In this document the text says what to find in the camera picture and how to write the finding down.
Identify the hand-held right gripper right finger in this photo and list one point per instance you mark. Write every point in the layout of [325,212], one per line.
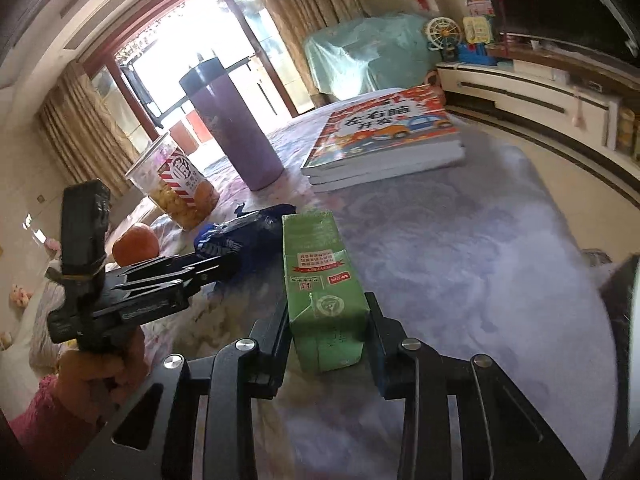
[382,360]

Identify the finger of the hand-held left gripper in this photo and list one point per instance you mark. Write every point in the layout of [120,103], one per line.
[170,264]
[175,284]

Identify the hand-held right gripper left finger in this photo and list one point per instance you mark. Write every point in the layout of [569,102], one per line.
[272,342]

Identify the dark blue snack wrapper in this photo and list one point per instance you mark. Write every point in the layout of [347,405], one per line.
[235,240]

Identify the green drink carton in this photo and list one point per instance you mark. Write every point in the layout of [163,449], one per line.
[320,270]

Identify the person's left forearm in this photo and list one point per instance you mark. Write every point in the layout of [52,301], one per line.
[40,420]

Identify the person's left hand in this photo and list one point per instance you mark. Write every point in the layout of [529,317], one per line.
[100,385]

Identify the orange fruit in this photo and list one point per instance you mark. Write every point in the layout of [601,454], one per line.
[135,245]

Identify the clear snack cup striped label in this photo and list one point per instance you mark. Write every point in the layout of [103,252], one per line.
[180,190]

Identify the beige patterned curtain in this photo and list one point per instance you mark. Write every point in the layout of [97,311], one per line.
[300,20]
[85,130]

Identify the pale fluffy printed blanket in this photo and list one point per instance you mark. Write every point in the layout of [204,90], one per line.
[475,260]

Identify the purple tumbler with black lid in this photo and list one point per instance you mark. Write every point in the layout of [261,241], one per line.
[235,130]

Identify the white paged thick book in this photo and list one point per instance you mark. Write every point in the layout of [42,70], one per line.
[390,172]

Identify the brown framed balcony door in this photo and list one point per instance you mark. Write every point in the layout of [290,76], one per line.
[165,35]

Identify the colourful children's book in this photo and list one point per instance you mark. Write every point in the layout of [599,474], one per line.
[385,125]

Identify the teal cloth furniture cover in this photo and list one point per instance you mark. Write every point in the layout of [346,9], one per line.
[370,55]

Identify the white and brown television cabinet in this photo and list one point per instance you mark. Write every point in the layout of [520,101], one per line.
[525,85]

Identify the pink hanging brush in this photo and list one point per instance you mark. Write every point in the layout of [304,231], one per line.
[580,110]

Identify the blue plastic toy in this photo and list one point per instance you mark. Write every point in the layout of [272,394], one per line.
[475,55]

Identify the toy ferris wheel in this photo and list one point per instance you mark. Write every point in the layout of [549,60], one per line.
[442,35]

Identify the yellow green toy board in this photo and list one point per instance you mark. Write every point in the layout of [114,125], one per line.
[475,29]

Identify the colourful arched wall sticker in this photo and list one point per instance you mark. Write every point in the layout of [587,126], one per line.
[478,2]

